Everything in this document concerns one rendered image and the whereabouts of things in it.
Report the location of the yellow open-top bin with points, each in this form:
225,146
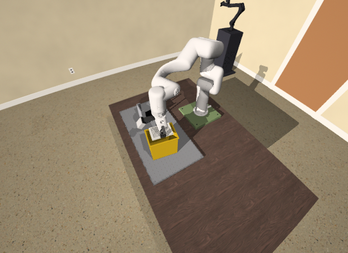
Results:
164,146

